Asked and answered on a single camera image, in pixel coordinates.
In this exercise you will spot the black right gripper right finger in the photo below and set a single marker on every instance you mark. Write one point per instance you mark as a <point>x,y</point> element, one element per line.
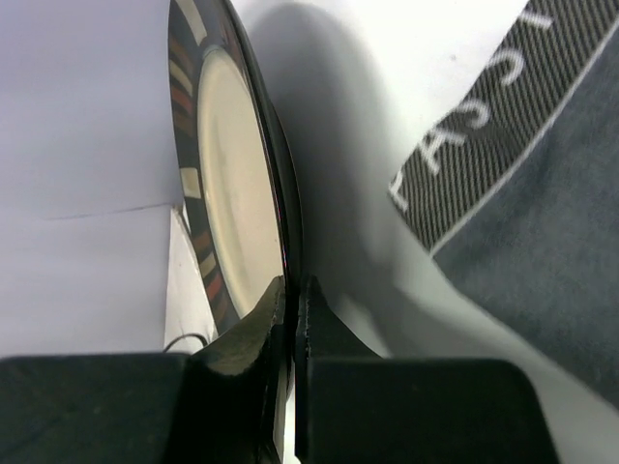
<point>353,406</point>

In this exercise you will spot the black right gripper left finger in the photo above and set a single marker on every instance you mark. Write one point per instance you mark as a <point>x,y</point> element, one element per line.
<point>222,404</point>

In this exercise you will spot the dark rimmed dinner plate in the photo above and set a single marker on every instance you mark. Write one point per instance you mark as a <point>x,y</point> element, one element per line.
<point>237,174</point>

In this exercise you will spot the grey striped cloth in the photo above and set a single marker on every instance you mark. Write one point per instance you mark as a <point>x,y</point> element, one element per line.
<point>514,193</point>

